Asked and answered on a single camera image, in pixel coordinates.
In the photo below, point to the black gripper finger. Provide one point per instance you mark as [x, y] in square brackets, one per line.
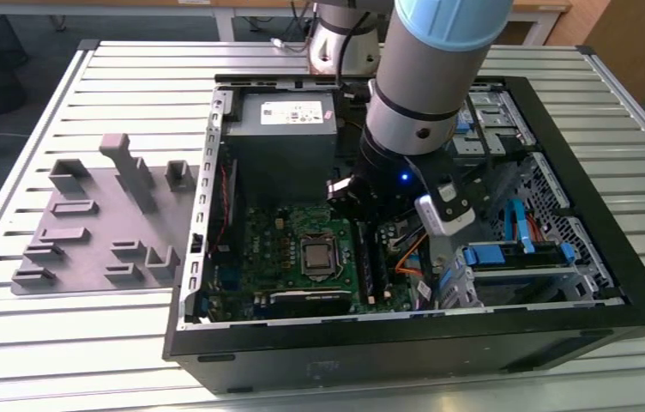
[343, 195]

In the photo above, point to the RAM stick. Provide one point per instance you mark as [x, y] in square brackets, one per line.
[365, 266]
[381, 262]

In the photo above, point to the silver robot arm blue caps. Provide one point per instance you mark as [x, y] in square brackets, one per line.
[431, 86]

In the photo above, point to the grey power supply unit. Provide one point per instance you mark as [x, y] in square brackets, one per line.
[276, 163]

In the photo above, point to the silver CPU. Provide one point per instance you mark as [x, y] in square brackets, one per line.
[317, 257]

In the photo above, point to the blue drive latch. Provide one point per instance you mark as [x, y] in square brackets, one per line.
[465, 122]

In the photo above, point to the green motherboard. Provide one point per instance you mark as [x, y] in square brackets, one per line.
[268, 279]

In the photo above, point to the hard disk in blue carrier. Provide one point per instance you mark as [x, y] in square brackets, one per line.
[485, 255]

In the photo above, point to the black graphics card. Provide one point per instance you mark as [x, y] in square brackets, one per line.
[311, 302]

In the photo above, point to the grey optical drive cage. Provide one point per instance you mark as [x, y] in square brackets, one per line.
[497, 113]

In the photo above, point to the grey disk bay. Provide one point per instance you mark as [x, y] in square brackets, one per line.
[528, 274]

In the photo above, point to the black PC case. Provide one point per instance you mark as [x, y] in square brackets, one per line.
[413, 356]

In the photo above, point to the grey parts rack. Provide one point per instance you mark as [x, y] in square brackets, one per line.
[99, 223]

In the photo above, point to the white-framed wooden desk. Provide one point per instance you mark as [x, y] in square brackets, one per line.
[545, 26]

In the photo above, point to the wooden cabinet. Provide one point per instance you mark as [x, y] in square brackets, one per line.
[631, 43]

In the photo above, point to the white wrist camera black mount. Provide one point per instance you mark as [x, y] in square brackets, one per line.
[431, 214]

